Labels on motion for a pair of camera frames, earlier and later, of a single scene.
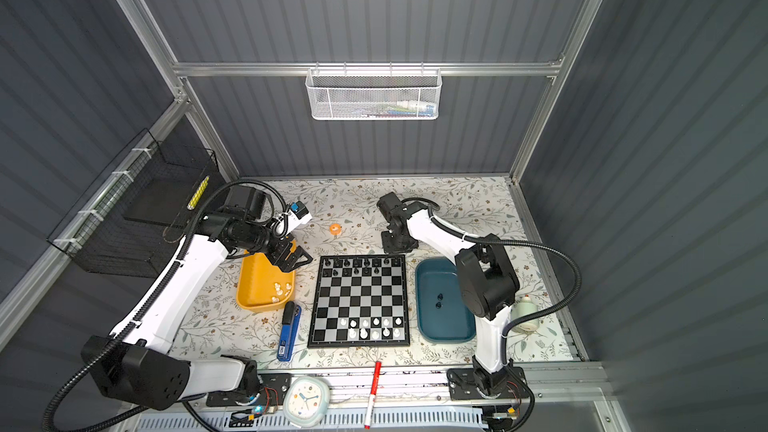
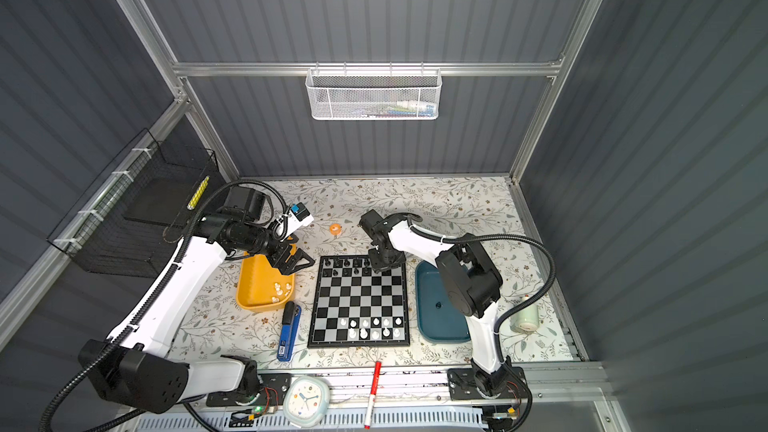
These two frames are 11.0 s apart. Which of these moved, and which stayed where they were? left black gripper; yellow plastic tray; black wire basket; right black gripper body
Moved: right black gripper body
Stayed: black wire basket; yellow plastic tray; left black gripper
